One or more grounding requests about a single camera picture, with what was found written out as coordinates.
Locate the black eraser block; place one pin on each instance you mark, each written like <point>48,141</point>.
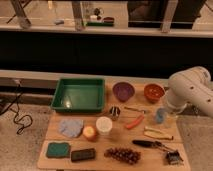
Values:
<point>81,155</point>

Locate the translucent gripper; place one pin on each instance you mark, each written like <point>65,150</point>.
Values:
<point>160,115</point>

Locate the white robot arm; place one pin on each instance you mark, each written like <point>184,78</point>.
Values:
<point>187,86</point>

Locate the metal spoon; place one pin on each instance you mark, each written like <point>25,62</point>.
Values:
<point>138,110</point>

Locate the black handled tool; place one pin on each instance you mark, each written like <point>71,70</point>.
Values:
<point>151,144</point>

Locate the orange carrot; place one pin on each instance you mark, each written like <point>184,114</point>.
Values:
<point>134,123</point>

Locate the bunch of grapes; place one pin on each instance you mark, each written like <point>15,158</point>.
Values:
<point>126,155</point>

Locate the green sponge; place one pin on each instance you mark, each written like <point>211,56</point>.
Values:
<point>58,150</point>

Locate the red bowl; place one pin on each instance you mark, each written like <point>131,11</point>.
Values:
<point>153,92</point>

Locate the green plastic tray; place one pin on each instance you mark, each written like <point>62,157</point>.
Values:
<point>79,95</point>

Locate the blue cloth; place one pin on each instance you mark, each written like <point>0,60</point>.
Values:
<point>71,127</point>

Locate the wooden board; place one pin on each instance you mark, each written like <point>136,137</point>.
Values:
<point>151,159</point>

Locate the red yellow apple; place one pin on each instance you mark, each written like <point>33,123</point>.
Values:
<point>90,133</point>

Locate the white round container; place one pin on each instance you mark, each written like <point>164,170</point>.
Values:
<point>104,125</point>

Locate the purple bowl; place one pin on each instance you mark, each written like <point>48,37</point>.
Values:
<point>123,91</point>

